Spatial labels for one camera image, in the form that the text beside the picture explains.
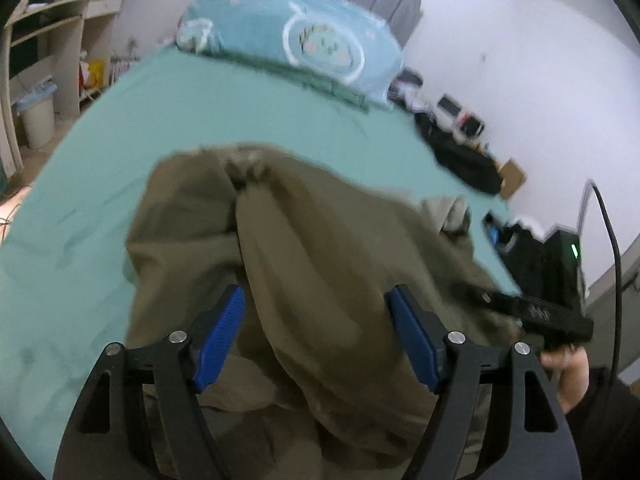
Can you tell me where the beige computer desk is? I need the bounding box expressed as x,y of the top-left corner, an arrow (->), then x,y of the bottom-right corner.
0,0 -> 127,176

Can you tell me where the yellow bag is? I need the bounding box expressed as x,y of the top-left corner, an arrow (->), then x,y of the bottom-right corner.
79,59 -> 107,90

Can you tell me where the light blue cartoon pillow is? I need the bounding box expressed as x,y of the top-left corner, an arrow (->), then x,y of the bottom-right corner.
175,0 -> 405,112

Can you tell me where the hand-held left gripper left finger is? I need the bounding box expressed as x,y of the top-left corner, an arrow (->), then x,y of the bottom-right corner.
52,285 -> 247,480

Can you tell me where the cardboard box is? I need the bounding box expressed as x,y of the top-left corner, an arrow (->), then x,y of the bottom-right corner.
496,158 -> 527,200

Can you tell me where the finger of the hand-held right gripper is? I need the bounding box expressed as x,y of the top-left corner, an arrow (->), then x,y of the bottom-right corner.
451,281 -> 523,320

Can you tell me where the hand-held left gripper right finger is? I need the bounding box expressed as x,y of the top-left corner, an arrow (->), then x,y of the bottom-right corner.
386,285 -> 583,480

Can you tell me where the person's right hand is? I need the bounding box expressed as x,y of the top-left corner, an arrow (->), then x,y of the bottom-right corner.
541,344 -> 592,415

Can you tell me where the olive green hooded jacket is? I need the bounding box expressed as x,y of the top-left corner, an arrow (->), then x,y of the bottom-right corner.
124,142 -> 526,480

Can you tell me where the bed with green sheet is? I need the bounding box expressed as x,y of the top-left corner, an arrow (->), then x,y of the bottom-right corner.
0,42 -> 523,480

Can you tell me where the black backpack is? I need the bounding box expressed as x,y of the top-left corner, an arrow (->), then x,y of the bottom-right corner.
414,111 -> 504,196

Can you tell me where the white trash bin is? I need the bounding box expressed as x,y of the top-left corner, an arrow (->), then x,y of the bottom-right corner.
14,84 -> 57,150

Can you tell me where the small white appliance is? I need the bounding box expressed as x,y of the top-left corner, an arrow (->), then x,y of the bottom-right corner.
436,93 -> 464,120

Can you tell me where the black cable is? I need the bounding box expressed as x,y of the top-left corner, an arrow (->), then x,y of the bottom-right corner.
581,177 -> 624,386

